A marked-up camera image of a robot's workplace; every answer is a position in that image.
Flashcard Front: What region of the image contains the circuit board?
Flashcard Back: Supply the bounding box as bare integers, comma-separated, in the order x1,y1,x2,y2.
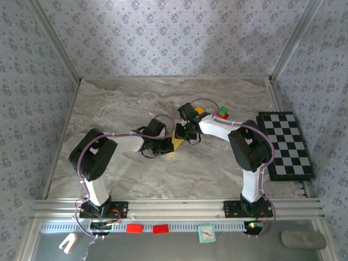
244,220,264,234
90,220,115,235

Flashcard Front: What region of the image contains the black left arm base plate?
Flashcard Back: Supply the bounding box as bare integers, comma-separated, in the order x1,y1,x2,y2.
78,200,129,220

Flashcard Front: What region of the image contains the white plastic clip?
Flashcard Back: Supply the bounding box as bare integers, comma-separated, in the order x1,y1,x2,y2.
59,233,78,255

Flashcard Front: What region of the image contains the thin black left gripper cable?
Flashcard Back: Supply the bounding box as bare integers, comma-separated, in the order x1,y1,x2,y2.
140,148,161,160

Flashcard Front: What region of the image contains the red flat brick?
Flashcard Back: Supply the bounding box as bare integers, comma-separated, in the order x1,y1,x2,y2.
152,224,170,235
126,223,144,234

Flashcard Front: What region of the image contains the black white chessboard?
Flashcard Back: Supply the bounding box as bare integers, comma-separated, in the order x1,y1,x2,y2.
256,111,315,182

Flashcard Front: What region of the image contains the small mint clock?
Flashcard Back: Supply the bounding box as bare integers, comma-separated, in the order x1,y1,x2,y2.
197,224,216,244

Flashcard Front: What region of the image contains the grey slotted cable duct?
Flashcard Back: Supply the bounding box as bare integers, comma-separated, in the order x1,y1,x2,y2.
40,220,262,233

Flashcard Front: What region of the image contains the aluminium frame post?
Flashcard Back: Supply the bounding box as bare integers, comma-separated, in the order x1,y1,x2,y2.
270,0,324,81
27,0,82,84

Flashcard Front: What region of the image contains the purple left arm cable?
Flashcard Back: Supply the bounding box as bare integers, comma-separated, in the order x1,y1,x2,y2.
73,114,175,240

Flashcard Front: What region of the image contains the left circuit board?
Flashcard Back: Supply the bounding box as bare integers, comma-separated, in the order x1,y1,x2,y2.
90,220,115,235

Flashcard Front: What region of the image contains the right circuit board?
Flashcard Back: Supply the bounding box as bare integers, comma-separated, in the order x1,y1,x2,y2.
244,220,264,234

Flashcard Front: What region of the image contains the grey metal shelf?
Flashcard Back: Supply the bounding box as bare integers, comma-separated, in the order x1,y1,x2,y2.
29,220,331,261

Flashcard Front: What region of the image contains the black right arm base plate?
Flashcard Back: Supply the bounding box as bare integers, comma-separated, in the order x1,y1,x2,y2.
223,200,274,218

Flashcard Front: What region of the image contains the grey stone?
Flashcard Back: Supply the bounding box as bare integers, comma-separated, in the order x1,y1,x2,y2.
281,230,327,250

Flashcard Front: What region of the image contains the aluminium mounting rail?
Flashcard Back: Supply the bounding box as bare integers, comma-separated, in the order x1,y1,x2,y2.
29,198,326,220

